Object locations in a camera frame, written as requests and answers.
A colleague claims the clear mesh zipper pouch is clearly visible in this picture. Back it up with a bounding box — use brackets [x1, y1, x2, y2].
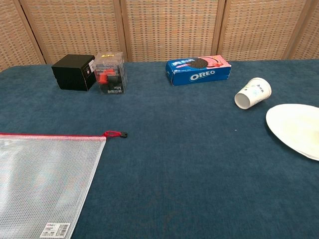
[0, 133, 107, 239]

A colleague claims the blue table cloth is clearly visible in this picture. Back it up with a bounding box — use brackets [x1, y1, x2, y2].
[0, 59, 319, 239]

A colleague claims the blue Oreo cookie box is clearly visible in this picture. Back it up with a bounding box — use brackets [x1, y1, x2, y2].
[165, 55, 232, 87]

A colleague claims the clear plastic product box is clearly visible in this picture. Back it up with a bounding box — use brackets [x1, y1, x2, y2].
[92, 51, 128, 96]

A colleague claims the woven wicker folding screen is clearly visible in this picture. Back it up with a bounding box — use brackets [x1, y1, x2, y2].
[0, 0, 319, 73]

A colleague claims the black cardboard box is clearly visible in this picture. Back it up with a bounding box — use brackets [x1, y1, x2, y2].
[51, 54, 96, 92]

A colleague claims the white printed paper cup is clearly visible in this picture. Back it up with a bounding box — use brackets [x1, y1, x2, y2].
[234, 77, 272, 110]

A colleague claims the white paper plate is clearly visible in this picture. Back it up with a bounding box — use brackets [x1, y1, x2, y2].
[265, 104, 319, 161]

